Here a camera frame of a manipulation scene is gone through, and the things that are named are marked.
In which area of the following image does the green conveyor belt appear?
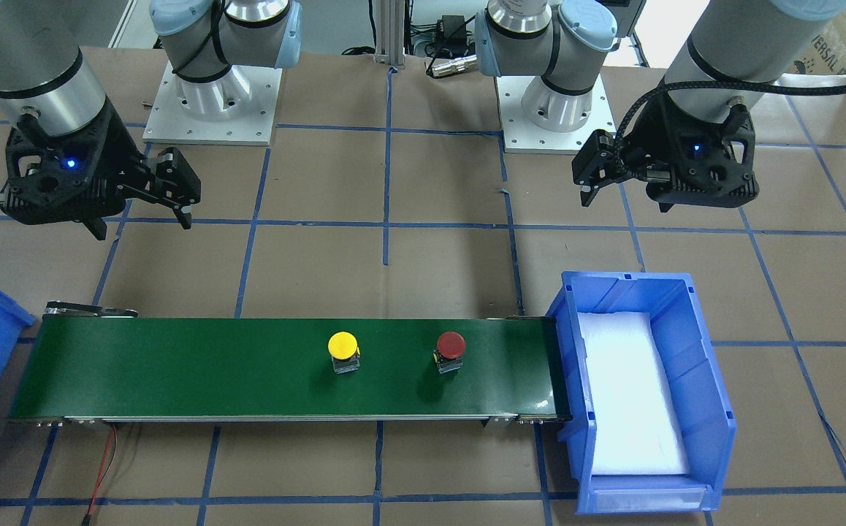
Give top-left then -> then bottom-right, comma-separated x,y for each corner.
8,316 -> 570,423

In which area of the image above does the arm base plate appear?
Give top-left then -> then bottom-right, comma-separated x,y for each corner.
142,64 -> 283,147
495,76 -> 617,154

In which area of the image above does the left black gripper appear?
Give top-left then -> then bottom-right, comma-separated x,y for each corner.
572,88 -> 760,213

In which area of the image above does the yellow push button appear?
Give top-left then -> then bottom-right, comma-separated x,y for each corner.
327,332 -> 362,374

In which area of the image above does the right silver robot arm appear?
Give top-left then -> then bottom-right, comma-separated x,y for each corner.
0,1 -> 302,240

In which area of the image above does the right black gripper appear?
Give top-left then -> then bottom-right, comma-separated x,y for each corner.
0,99 -> 202,242

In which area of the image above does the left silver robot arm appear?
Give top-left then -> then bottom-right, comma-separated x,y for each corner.
474,1 -> 846,213

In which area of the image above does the white foam pad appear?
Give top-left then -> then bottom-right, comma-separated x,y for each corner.
578,312 -> 690,476

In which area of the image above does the aluminium frame post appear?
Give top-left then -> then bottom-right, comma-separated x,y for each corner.
372,1 -> 409,70

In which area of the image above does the red black wire pair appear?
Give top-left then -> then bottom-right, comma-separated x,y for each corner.
87,425 -> 121,517

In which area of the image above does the red push button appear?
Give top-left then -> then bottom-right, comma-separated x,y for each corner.
433,332 -> 466,374

